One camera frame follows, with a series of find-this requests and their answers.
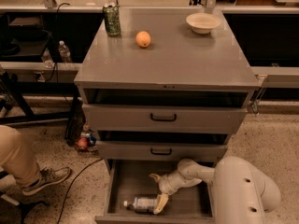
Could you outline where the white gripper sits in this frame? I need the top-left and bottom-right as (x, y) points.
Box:
(149, 171), (202, 215)

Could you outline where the clear plastic water bottle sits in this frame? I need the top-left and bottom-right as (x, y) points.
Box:
(123, 197), (157, 213)

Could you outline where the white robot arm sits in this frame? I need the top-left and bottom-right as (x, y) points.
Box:
(151, 156), (281, 224)

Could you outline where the grey open bottom drawer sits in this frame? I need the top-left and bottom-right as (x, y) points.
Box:
(94, 160), (215, 224)

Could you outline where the grey middle drawer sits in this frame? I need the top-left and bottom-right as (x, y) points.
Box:
(96, 141), (227, 162)

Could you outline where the grey top drawer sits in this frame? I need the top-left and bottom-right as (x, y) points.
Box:
(82, 105), (247, 134)

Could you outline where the grey metal drawer cabinet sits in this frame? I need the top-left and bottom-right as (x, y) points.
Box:
(74, 7), (262, 173)

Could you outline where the clear bottle on shelf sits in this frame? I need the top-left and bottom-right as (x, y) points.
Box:
(58, 40), (72, 63)
(41, 49), (54, 69)

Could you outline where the blue item on floor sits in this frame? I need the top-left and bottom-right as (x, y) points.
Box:
(87, 135), (96, 147)

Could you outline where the red apple on floor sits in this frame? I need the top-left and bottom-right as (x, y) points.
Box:
(77, 138), (89, 150)

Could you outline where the grey sneaker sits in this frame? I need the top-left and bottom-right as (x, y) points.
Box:
(21, 167), (71, 196)

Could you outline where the beige trouser leg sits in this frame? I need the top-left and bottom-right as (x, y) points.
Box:
(0, 125), (40, 188)

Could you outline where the orange fruit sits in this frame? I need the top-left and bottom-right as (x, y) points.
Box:
(135, 31), (151, 48)

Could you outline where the black chair base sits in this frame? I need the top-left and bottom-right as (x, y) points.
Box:
(0, 171), (50, 224)

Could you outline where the white bowl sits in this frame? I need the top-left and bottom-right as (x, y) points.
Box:
(186, 13), (221, 35)

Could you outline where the green soda can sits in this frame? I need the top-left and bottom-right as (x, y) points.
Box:
(103, 3), (121, 36)

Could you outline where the black floor cable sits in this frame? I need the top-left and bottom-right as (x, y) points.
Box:
(55, 158), (104, 224)

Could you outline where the black table frame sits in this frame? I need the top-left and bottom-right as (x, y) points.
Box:
(0, 68), (81, 124)

